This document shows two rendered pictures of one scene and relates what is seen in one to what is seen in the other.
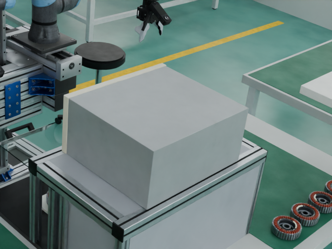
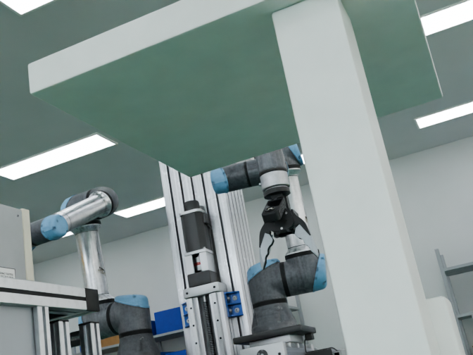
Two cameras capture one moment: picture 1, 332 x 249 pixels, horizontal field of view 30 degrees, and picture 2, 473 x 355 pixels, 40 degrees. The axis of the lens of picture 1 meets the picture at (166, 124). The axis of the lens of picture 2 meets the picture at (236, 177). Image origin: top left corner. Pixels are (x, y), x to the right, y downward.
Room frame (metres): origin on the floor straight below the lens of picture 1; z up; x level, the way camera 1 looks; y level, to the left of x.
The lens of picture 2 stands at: (1.97, -1.36, 0.86)
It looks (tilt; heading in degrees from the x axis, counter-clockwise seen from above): 19 degrees up; 69
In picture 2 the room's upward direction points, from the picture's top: 11 degrees counter-clockwise
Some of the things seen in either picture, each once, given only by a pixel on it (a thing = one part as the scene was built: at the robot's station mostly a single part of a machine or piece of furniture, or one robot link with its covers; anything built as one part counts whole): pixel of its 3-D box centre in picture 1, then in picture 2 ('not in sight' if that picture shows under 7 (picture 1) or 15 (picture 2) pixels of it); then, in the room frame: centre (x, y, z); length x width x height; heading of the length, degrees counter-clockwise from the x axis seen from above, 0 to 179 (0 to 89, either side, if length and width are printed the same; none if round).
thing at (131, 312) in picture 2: not in sight; (131, 313); (2.34, 0.93, 1.20); 0.13 x 0.12 x 0.14; 136
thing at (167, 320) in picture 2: not in sight; (177, 321); (3.88, 6.83, 1.92); 0.42 x 0.42 x 0.28; 51
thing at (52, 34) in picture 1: (44, 27); (272, 317); (2.75, 0.63, 1.09); 0.15 x 0.15 x 0.10
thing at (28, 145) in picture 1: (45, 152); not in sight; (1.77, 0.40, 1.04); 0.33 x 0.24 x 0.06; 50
